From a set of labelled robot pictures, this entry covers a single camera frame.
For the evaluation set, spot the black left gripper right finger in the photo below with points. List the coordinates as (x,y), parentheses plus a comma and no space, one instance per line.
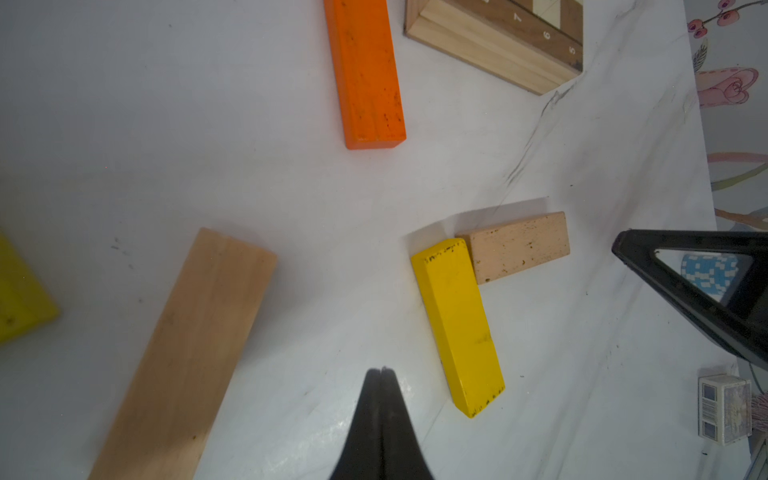
(402,457)

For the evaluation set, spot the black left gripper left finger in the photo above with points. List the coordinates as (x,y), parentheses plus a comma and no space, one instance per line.
(361,456)

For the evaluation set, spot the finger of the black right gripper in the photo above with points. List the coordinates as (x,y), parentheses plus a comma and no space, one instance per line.
(738,321)

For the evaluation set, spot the yellow block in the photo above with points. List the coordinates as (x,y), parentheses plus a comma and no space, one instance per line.
(454,307)
(25,303)

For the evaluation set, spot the natural wood block top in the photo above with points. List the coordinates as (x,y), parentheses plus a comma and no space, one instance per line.
(505,249)

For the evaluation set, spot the blue poker chip stack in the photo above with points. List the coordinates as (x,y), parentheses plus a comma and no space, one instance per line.
(713,274)

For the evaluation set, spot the small card box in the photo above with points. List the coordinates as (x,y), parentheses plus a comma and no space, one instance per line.
(724,408)

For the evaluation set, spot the natural wood block diagonal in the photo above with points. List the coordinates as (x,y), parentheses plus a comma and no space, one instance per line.
(162,426)

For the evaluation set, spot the orange block near chessboard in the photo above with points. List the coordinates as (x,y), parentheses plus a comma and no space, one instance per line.
(365,72)

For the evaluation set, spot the wooden chessboard box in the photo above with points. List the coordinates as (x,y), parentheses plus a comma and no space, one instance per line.
(535,45)

